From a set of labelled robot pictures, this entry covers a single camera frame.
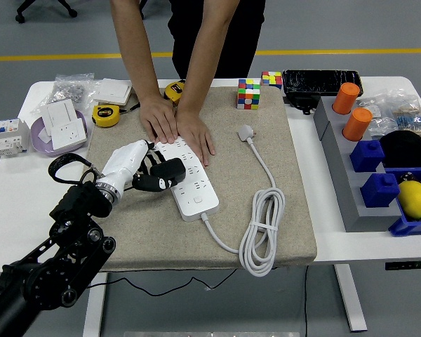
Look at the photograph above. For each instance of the grey-brown mat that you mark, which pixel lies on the grey-brown mat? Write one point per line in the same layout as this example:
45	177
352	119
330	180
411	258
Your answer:
231	217

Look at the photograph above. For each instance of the clear bag of metal screws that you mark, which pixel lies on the clear bag of metal screws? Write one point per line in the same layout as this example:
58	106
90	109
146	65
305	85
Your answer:
69	90

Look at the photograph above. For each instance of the large colourful puzzle cube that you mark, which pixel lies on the large colourful puzzle cube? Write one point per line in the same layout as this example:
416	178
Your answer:
249	94

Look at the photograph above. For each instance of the person's left forearm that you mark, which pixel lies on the person's left forearm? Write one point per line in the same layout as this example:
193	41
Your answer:
207	52

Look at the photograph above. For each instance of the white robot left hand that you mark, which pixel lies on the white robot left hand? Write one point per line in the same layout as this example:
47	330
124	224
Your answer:
126	159

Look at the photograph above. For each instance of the black office chair base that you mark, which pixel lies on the black office chair base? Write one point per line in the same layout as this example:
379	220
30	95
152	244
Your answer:
20	17

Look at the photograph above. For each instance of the black cloth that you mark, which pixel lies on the black cloth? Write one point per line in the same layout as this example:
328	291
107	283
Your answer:
404	148

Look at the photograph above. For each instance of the purple plate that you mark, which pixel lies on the purple plate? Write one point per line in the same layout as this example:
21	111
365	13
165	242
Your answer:
43	147

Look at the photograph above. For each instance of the white wall switch on box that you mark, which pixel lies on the white wall switch on box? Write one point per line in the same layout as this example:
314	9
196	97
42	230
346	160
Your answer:
113	90

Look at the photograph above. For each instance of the white table leg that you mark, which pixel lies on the white table leg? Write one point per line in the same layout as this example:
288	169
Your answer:
352	302
96	316

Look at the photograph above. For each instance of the orange cylinder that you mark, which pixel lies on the orange cylinder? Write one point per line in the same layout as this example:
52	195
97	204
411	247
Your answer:
345	99
357	125

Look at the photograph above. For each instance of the white power strip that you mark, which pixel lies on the white power strip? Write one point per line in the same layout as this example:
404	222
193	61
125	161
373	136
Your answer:
198	200

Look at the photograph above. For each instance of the grey stepped block stand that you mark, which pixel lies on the grey stepped block stand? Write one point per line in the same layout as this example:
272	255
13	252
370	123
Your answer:
341	183

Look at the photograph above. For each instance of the person's right forearm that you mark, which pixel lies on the person's right forearm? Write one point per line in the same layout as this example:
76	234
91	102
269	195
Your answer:
137	45

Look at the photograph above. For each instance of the black wrapped tray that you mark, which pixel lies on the black wrapped tray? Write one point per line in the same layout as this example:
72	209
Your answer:
320	82

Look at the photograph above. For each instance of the blue block with knob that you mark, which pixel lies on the blue block with knob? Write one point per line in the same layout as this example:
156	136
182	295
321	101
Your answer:
380	192
367	157

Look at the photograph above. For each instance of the white circuit breaker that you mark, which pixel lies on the white circuit breaker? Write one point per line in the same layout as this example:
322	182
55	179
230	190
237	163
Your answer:
7	139

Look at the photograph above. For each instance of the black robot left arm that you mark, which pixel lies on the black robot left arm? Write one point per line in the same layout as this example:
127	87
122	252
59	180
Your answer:
56	259

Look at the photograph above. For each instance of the clear bag of small parts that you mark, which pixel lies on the clear bag of small parts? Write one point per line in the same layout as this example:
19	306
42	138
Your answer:
373	109

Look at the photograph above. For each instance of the black desk control panel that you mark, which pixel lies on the black desk control panel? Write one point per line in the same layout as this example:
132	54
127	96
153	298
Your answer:
408	266

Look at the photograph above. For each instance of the person's right hand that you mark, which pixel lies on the person's right hand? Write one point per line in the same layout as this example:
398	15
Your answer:
158	116

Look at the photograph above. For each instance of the person's left hand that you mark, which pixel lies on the person's left hand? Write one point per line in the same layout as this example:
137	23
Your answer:
195	135

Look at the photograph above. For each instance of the black power adapter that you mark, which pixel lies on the black power adapter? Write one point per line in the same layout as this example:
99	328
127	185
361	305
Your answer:
301	102

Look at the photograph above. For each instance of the black plug adapter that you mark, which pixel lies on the black plug adapter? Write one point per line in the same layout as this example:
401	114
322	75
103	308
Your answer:
168	170

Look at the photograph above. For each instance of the person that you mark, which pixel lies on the person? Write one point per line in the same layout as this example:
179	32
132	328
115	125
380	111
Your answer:
214	35

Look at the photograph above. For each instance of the yellow lemon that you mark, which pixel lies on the yellow lemon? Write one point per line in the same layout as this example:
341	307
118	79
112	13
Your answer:
414	201

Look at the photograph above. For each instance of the small colourful puzzle cube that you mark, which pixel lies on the small colourful puzzle cube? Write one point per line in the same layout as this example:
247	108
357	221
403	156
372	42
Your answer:
272	80

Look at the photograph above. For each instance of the white double switch panel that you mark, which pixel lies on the white double switch panel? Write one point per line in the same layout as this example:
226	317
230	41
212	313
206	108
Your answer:
58	114

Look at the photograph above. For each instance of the blue plastic bin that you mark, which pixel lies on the blue plastic bin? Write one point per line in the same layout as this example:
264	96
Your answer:
411	229

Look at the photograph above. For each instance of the clear bag of resistors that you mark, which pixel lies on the clear bag of resistors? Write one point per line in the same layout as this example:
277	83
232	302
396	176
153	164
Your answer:
411	121

